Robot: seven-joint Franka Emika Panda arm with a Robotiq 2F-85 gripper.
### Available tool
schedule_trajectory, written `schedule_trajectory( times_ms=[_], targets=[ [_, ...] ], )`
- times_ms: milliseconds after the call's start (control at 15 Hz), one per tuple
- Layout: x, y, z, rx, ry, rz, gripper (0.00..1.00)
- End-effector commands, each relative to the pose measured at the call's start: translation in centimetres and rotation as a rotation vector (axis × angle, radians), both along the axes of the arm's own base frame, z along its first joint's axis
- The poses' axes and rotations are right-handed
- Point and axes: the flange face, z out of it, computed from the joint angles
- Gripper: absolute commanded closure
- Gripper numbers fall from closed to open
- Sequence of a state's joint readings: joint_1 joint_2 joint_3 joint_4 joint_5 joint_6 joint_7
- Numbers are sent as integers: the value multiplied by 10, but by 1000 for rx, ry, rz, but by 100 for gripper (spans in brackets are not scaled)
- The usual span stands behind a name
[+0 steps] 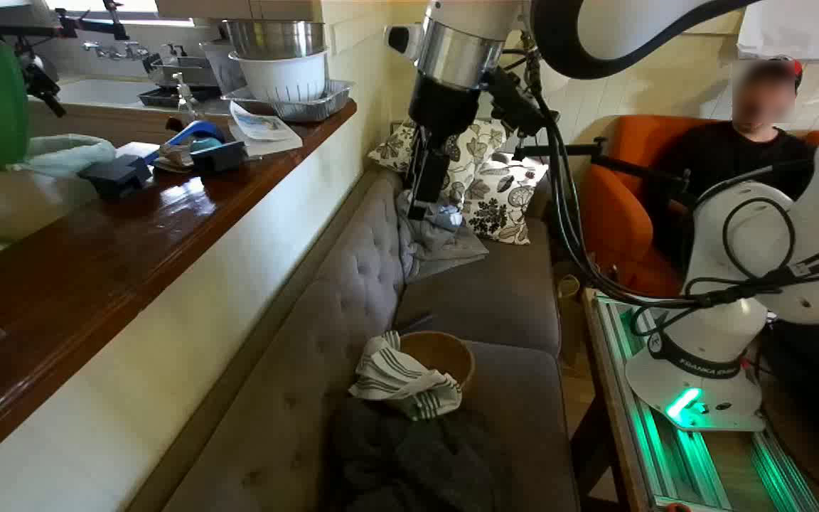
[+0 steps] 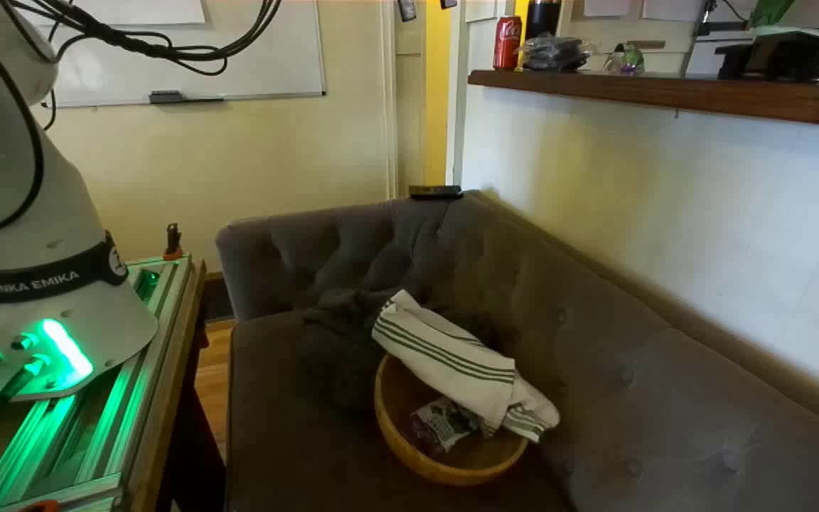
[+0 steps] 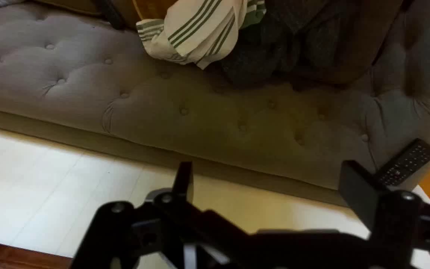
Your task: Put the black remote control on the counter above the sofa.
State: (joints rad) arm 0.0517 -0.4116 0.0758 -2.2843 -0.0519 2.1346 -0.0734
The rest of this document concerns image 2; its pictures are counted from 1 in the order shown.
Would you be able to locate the bright green plastic object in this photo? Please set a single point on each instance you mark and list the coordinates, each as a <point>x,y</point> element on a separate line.
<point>771,12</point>

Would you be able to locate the aluminium frame robot table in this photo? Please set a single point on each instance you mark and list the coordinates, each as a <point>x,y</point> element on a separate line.
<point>135,416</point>

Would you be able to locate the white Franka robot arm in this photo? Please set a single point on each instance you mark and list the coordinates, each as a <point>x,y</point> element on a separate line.
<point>30,189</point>

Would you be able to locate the grey tufted sofa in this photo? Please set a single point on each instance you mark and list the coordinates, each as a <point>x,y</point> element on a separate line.
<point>638,398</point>

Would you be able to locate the white green-striped towel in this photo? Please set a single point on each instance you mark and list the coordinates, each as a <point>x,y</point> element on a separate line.
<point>446,357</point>

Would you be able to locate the dark grey cloth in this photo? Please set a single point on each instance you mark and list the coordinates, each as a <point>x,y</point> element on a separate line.
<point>343,321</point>

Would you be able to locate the black remote control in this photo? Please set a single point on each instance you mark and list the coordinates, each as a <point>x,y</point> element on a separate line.
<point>436,190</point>

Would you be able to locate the dark bottle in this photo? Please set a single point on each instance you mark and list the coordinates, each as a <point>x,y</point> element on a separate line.
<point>540,17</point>

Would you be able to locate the orange black clamp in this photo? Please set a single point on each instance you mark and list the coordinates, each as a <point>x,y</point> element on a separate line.
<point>173,246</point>

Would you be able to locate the round wooden bowl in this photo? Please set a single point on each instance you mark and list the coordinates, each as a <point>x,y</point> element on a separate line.
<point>409,443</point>

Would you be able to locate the small printed packet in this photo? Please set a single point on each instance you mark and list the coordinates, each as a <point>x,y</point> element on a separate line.
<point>442,422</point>

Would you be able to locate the brown wooden counter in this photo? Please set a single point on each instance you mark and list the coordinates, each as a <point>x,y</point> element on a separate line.
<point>711,95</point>

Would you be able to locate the white wall whiteboard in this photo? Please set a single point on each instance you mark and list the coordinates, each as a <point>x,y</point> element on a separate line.
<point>269,47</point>

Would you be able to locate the crumpled plastic bag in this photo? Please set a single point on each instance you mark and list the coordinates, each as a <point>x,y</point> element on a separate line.
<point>552,55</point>

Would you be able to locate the black box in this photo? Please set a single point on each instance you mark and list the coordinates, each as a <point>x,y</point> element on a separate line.
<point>779,57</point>

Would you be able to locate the black whiteboard marker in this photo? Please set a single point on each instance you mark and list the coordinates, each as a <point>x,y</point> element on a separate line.
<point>176,96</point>

